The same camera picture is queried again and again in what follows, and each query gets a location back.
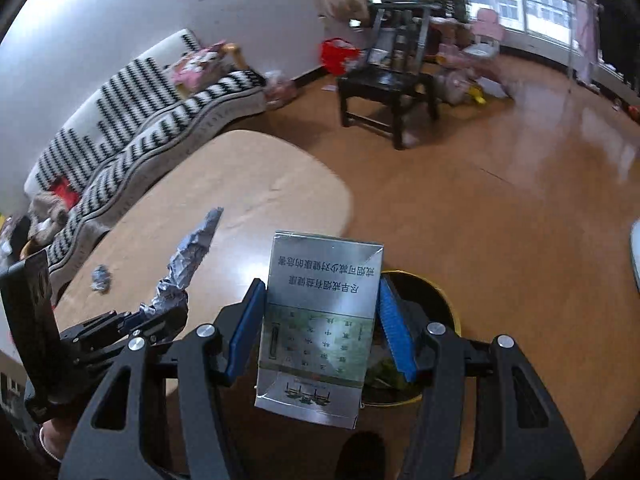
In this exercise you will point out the grey cigarette pack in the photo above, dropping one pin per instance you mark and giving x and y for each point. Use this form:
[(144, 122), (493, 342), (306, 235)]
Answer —
[(320, 310)]

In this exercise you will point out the black gold-rimmed waste bin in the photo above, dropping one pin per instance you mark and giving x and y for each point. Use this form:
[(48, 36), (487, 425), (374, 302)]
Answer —
[(435, 310)]

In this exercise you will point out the pink hanging garment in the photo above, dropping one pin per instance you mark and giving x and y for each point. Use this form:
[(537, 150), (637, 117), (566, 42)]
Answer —
[(586, 25)]

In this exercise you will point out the small crumpled foil ball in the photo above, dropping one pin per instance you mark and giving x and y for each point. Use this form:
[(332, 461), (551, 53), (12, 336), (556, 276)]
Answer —
[(100, 278)]

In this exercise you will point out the silver foil wrapper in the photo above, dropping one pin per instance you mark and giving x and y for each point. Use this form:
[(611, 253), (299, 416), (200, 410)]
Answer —
[(192, 255)]

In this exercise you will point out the black-white striped sofa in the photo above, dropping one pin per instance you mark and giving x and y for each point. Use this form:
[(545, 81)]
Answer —
[(135, 120)]

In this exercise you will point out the red cloth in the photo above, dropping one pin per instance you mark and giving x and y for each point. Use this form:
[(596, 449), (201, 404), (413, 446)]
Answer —
[(65, 192)]

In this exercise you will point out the person's dark shoe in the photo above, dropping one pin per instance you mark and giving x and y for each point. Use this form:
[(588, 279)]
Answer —
[(362, 455)]

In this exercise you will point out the person's left hand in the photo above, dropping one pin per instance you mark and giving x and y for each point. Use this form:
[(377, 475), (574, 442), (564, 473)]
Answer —
[(55, 435)]

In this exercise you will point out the beige plush toy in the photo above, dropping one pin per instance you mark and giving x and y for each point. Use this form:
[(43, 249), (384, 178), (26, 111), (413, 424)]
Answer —
[(47, 215)]

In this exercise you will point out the black wooden chair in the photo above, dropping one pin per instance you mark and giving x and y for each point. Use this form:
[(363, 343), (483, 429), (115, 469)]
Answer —
[(390, 90)]

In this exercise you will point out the pink child chair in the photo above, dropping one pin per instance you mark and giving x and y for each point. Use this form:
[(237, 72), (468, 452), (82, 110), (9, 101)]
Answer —
[(485, 30)]

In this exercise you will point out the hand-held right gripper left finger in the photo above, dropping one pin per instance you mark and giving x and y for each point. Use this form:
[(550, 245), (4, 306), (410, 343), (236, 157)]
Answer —
[(245, 330)]

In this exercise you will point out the dark hanging garment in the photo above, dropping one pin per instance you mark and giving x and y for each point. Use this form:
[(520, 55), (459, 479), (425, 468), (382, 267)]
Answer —
[(617, 40)]

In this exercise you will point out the yellow toy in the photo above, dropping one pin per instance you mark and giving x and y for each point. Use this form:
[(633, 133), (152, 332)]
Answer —
[(477, 95)]

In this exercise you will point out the white round appliance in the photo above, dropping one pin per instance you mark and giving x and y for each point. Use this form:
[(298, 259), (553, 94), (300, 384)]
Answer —
[(635, 255)]

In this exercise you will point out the pink bag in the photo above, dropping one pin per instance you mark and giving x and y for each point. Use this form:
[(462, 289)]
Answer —
[(195, 67)]

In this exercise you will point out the pink ride-on toy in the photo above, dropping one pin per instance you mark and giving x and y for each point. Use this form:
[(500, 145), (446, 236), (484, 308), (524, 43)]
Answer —
[(460, 75)]

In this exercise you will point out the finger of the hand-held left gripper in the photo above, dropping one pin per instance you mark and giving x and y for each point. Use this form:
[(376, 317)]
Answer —
[(167, 322), (100, 327)]

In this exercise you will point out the red plastic bag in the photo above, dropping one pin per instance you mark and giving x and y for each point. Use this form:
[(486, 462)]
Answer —
[(337, 57)]

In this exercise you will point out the small white box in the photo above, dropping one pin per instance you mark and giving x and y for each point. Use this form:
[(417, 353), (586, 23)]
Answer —
[(378, 57)]

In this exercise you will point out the clear plastic bag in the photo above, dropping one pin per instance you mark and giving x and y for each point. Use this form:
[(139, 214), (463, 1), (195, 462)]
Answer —
[(280, 90)]

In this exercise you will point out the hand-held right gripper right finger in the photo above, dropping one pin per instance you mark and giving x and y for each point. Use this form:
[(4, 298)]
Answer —
[(397, 330)]

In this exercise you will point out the light wooden oval table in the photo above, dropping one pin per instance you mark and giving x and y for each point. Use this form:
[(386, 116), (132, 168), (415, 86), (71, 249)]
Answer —
[(260, 185)]

